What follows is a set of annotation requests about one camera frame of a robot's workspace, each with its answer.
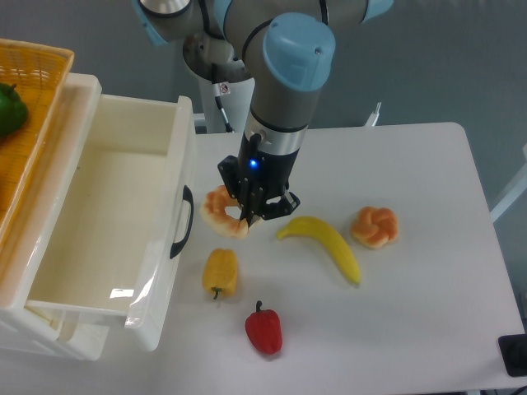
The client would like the white frame leg right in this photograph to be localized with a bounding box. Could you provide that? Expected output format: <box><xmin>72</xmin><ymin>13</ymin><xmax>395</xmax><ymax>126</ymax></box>
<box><xmin>490</xmin><ymin>145</ymin><xmax>526</xmax><ymax>223</ymax></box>

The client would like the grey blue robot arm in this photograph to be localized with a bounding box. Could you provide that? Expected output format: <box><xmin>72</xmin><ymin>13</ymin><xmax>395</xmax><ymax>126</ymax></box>
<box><xmin>134</xmin><ymin>1</ymin><xmax>391</xmax><ymax>225</ymax></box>

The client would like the red bell pepper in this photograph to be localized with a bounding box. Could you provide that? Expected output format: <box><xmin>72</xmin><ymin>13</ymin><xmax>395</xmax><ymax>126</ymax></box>
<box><xmin>245</xmin><ymin>300</ymin><xmax>282</xmax><ymax>356</ymax></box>

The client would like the twisted knot donut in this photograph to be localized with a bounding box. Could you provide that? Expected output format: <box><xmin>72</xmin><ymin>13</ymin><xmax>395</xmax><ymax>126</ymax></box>
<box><xmin>350</xmin><ymin>206</ymin><xmax>399</xmax><ymax>249</ymax></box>

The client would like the white drawer cabinet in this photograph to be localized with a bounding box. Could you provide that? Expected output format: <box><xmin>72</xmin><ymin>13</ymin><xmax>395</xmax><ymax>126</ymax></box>
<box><xmin>1</xmin><ymin>73</ymin><xmax>108</xmax><ymax>360</ymax></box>

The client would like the green bell pepper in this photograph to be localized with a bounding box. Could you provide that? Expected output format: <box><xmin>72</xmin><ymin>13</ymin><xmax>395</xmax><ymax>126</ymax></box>
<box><xmin>0</xmin><ymin>82</ymin><xmax>28</xmax><ymax>137</ymax></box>

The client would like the white upper drawer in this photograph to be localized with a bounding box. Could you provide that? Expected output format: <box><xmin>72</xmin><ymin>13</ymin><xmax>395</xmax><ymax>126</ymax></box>
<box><xmin>28</xmin><ymin>95</ymin><xmax>196</xmax><ymax>351</ymax></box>

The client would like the ring donut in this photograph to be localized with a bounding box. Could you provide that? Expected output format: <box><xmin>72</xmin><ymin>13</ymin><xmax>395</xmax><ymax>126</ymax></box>
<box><xmin>199</xmin><ymin>185</ymin><xmax>249</xmax><ymax>239</ymax></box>

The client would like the yellow banana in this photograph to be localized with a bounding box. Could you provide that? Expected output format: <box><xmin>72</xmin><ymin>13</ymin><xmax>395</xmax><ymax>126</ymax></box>
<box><xmin>276</xmin><ymin>216</ymin><xmax>361</xmax><ymax>286</ymax></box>

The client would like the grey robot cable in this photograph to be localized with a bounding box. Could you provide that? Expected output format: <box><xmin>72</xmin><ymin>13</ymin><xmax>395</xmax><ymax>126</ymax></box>
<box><xmin>210</xmin><ymin>63</ymin><xmax>236</xmax><ymax>133</ymax></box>

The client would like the black device at edge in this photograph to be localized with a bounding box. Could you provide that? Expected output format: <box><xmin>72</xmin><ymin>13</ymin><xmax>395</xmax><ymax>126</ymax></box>
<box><xmin>498</xmin><ymin>333</ymin><xmax>527</xmax><ymax>377</ymax></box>

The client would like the white bracket behind table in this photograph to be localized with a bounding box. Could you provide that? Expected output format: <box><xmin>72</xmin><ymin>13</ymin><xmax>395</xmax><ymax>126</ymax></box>
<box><xmin>364</xmin><ymin>102</ymin><xmax>382</xmax><ymax>128</ymax></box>

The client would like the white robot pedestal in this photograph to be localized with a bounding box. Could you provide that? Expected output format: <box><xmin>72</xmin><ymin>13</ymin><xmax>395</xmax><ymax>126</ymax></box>
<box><xmin>192</xmin><ymin>32</ymin><xmax>256</xmax><ymax>135</ymax></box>

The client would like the orange woven basket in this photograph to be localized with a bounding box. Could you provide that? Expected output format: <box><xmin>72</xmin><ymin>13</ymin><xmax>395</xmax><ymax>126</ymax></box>
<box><xmin>1</xmin><ymin>39</ymin><xmax>74</xmax><ymax>243</ymax></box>

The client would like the yellow bell pepper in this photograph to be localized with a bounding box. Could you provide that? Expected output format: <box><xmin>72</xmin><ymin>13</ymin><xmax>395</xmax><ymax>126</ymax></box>
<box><xmin>202</xmin><ymin>249</ymin><xmax>238</xmax><ymax>300</ymax></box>

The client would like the black drawer handle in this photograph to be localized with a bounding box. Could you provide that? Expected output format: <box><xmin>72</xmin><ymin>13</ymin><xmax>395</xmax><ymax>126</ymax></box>
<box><xmin>169</xmin><ymin>185</ymin><xmax>194</xmax><ymax>259</ymax></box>

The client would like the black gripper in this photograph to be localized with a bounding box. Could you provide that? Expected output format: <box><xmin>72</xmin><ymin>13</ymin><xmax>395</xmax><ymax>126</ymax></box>
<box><xmin>217</xmin><ymin>136</ymin><xmax>301</xmax><ymax>228</ymax></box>

